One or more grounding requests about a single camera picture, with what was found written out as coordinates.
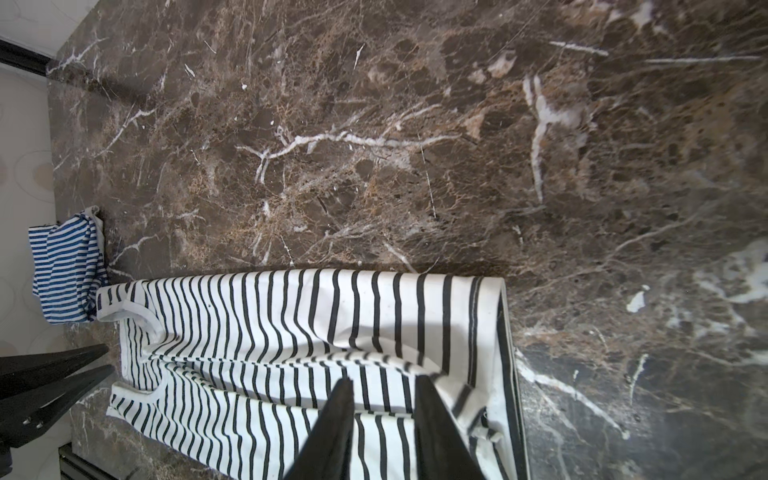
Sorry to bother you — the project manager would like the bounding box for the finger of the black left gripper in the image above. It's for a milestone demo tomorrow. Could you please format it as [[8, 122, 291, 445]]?
[[1, 344, 109, 399], [1, 365, 114, 448]]

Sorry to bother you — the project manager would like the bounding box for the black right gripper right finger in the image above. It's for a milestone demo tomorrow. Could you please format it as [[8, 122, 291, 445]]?
[[413, 376, 484, 479]]

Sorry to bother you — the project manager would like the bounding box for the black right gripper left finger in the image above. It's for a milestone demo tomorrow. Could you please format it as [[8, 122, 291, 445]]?
[[284, 377, 355, 480]]

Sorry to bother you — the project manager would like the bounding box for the blue white striped tank top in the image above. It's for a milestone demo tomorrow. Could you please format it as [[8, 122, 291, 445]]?
[[28, 206, 108, 325]]

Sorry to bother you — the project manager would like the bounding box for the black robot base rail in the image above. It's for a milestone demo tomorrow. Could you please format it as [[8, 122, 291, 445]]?
[[58, 443, 117, 480]]

